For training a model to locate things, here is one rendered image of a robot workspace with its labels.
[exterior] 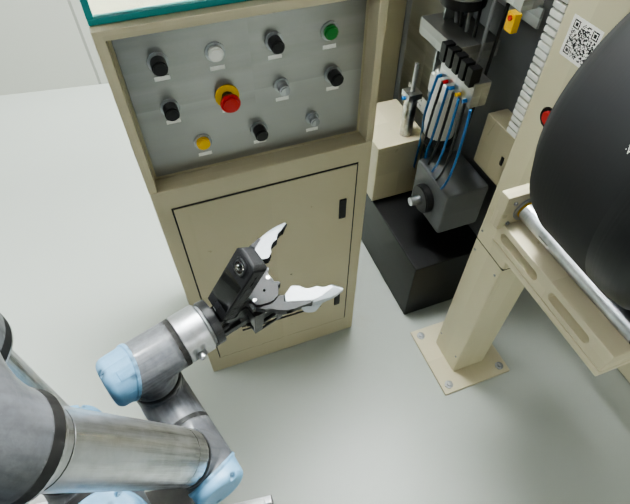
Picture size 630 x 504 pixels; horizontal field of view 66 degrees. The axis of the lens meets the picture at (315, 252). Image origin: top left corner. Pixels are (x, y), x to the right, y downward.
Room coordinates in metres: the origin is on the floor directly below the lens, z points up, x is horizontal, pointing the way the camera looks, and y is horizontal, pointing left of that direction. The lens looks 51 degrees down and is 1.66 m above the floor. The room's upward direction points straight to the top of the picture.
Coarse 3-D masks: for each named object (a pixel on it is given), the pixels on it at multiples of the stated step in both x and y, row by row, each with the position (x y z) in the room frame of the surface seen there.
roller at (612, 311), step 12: (528, 204) 0.74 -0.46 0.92; (528, 216) 0.71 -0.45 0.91; (528, 228) 0.70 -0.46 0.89; (540, 228) 0.68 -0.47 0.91; (540, 240) 0.66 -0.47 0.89; (552, 240) 0.64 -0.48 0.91; (552, 252) 0.62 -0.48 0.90; (564, 252) 0.61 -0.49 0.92; (564, 264) 0.59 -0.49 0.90; (576, 264) 0.58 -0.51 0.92; (576, 276) 0.56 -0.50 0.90; (588, 288) 0.53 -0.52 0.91; (600, 300) 0.50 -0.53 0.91; (612, 312) 0.47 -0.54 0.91; (624, 312) 0.47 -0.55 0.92; (612, 324) 0.46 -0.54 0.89; (624, 324) 0.45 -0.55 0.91; (624, 336) 0.43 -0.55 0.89
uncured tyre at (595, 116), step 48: (624, 48) 0.61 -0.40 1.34; (576, 96) 0.61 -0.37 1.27; (624, 96) 0.55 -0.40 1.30; (576, 144) 0.56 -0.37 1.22; (624, 144) 0.51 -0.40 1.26; (576, 192) 0.52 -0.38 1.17; (624, 192) 0.47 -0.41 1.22; (576, 240) 0.50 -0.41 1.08; (624, 240) 0.43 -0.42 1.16; (624, 288) 0.42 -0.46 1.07
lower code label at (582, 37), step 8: (576, 16) 0.88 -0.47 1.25; (576, 24) 0.87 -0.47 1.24; (584, 24) 0.86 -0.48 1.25; (568, 32) 0.88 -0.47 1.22; (576, 32) 0.87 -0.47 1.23; (584, 32) 0.85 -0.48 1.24; (592, 32) 0.83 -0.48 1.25; (600, 32) 0.82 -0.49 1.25; (568, 40) 0.87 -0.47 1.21; (576, 40) 0.86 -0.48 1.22; (584, 40) 0.84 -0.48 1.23; (592, 40) 0.83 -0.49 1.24; (600, 40) 0.81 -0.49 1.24; (568, 48) 0.87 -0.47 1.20; (576, 48) 0.85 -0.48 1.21; (584, 48) 0.84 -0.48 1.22; (592, 48) 0.82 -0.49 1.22; (568, 56) 0.86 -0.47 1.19; (576, 56) 0.84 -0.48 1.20; (584, 56) 0.83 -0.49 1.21; (576, 64) 0.84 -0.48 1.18
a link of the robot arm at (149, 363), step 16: (144, 336) 0.33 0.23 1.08; (160, 336) 0.33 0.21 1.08; (176, 336) 0.33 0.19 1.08; (112, 352) 0.31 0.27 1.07; (128, 352) 0.30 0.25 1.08; (144, 352) 0.31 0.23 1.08; (160, 352) 0.31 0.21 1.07; (176, 352) 0.31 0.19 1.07; (96, 368) 0.29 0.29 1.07; (112, 368) 0.28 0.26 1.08; (128, 368) 0.28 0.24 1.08; (144, 368) 0.29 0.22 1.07; (160, 368) 0.29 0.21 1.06; (176, 368) 0.30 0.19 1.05; (112, 384) 0.26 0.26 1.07; (128, 384) 0.27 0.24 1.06; (144, 384) 0.27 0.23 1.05; (160, 384) 0.28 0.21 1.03; (128, 400) 0.26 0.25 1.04; (144, 400) 0.27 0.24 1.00
